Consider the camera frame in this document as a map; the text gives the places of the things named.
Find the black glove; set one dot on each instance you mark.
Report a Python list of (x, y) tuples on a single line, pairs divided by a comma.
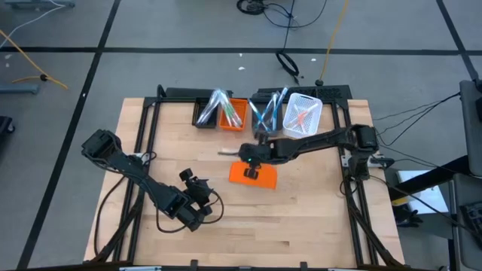
[(408, 217)]

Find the white perforated basket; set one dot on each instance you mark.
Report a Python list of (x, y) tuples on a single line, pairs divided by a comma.
[(316, 124)]

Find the black keyboard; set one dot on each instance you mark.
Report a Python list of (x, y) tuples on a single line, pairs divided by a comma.
[(474, 218)]

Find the white box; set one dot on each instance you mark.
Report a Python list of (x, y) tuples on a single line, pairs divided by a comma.
[(429, 199)]

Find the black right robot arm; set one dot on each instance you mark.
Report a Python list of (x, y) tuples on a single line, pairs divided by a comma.
[(320, 139)]

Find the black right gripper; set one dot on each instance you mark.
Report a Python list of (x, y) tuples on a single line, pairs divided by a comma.
[(260, 152)]

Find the black flat plate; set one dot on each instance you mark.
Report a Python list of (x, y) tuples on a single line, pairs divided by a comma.
[(177, 93)]

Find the grey-blue furniture leg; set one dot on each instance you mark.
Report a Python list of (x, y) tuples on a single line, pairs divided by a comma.
[(19, 89)]

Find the orange plastic basket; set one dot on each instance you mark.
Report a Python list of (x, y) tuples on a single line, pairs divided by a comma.
[(244, 113)]

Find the green toothbrush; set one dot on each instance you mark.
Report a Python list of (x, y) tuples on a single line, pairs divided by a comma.
[(227, 109), (232, 111), (225, 103), (237, 117)]

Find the silver edge rail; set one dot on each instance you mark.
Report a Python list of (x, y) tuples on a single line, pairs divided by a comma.
[(141, 268)]

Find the yellow tag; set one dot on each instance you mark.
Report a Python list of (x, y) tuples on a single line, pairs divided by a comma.
[(399, 202)]

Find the grey cabinet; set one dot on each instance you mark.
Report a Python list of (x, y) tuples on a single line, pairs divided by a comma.
[(472, 128)]

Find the black plastic basket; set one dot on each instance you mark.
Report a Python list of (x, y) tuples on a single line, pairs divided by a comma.
[(195, 113)]

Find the black diagonal bar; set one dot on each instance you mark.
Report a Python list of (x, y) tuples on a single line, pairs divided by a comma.
[(444, 169)]

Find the grey desk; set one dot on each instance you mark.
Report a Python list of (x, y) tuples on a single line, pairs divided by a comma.
[(465, 256)]

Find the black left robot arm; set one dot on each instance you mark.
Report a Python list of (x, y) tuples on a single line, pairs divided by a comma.
[(150, 188)]

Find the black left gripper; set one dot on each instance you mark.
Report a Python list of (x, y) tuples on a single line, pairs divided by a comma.
[(194, 193)]

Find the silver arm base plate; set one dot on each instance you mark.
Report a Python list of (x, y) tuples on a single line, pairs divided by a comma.
[(140, 155), (345, 160)]

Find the blue toothbrush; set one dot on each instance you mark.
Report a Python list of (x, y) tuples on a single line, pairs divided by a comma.
[(273, 120), (258, 114), (270, 109), (283, 103)]

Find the grey plastic bin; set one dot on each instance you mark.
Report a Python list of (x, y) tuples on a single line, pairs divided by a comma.
[(253, 126)]

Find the black table clamp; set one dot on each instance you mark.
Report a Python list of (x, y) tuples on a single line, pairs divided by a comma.
[(303, 265), (194, 263)]

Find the black wheeled object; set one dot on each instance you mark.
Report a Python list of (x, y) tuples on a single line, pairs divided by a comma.
[(4, 126)]

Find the black perforated plate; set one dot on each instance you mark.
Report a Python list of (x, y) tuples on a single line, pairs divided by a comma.
[(331, 91)]

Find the orange flat mat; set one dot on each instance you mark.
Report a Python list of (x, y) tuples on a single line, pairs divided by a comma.
[(269, 178)]

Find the orange toothbrush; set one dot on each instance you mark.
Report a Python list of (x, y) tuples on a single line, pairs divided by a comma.
[(293, 126), (297, 111), (307, 112), (309, 127)]

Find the purple toothbrush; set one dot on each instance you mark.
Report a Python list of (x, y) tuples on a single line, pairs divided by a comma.
[(203, 114), (211, 105), (220, 97)]

